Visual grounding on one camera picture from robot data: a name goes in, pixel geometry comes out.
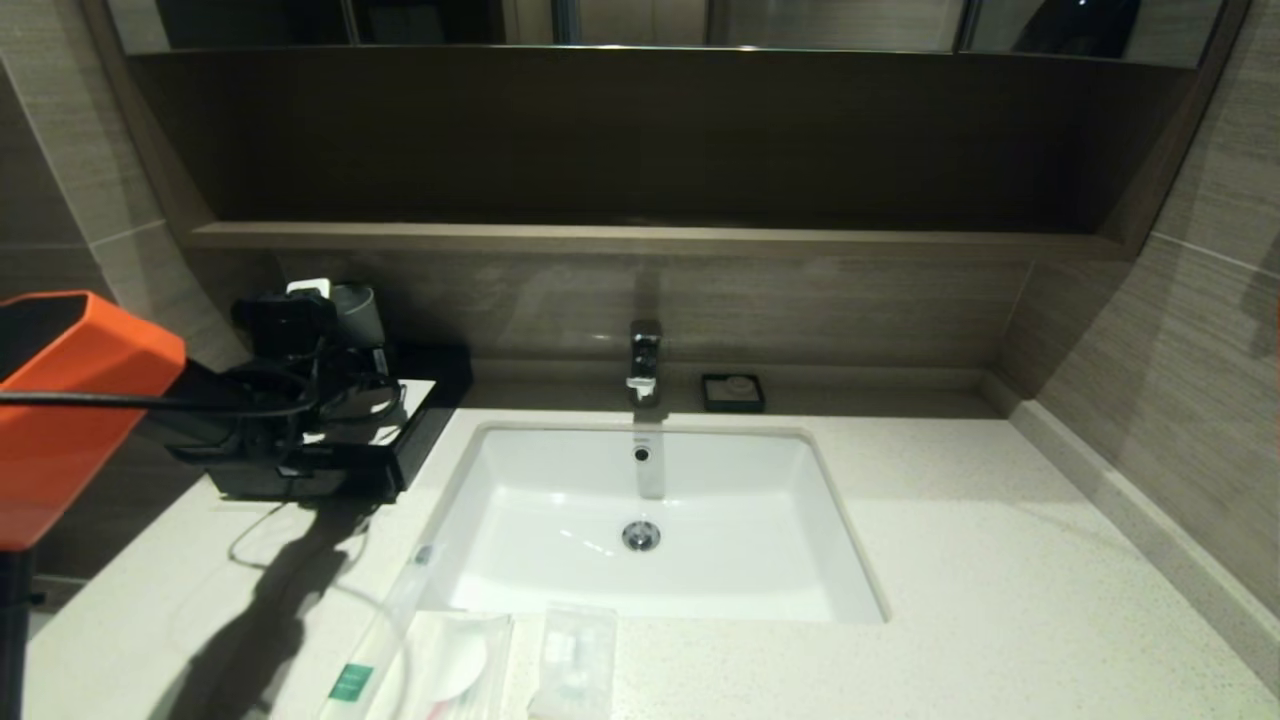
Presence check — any grey plastic cup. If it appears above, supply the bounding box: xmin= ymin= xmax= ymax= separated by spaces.
xmin=333 ymin=284 xmax=387 ymax=351

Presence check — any black amenity drawer box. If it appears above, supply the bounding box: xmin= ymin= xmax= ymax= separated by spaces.
xmin=205 ymin=345 xmax=476 ymax=504

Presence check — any chrome faucet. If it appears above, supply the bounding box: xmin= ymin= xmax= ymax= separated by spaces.
xmin=627 ymin=321 xmax=664 ymax=409

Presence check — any toothbrush packet with green label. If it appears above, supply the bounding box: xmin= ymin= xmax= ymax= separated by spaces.
xmin=320 ymin=545 xmax=441 ymax=720

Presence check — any clear packet with white disc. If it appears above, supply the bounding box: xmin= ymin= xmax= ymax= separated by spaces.
xmin=365 ymin=610 xmax=516 ymax=720

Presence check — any brown wooden shelf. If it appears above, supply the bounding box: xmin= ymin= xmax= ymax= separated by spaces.
xmin=185 ymin=222 xmax=1126 ymax=263

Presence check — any clear packet with cotton swabs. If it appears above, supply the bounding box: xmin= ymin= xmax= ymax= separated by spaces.
xmin=527 ymin=605 xmax=619 ymax=720

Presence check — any black soap dish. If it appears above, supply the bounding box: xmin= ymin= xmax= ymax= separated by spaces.
xmin=701 ymin=374 xmax=766 ymax=415

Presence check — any white sink basin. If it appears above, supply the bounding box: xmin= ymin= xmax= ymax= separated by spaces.
xmin=420 ymin=425 xmax=889 ymax=623

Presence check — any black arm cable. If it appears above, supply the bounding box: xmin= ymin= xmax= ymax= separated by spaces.
xmin=0 ymin=368 xmax=407 ymax=423

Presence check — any wall mirror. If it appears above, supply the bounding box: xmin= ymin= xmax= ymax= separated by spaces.
xmin=105 ymin=0 xmax=1226 ymax=71

